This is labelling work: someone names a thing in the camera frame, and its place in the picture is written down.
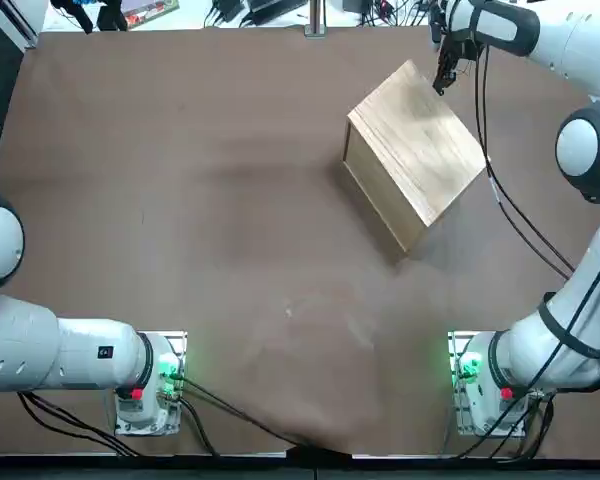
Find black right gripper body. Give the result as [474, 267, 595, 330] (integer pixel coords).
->
[432, 19, 481, 64]

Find wooden drawer box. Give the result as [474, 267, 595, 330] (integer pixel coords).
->
[343, 58, 492, 254]

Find small black power adapter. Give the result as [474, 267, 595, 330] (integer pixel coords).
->
[204, 0, 245, 26]

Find colourful printed book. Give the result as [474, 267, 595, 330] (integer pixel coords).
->
[121, 0, 180, 27]

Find black clamp stand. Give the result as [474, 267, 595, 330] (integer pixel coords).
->
[49, 0, 130, 35]

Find tangled black cables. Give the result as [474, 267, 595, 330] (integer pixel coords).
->
[357, 0, 434, 27]

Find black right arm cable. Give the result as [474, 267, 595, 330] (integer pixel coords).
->
[472, 42, 579, 281]

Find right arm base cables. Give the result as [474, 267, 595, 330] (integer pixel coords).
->
[442, 384, 556, 460]

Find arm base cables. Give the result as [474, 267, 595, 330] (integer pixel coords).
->
[442, 384, 556, 460]
[17, 391, 222, 459]

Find black cable on table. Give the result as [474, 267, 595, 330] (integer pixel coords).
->
[178, 377, 354, 457]

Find white metal rail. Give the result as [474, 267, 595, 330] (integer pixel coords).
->
[0, 0, 50, 50]

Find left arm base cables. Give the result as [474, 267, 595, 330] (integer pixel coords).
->
[17, 391, 222, 459]

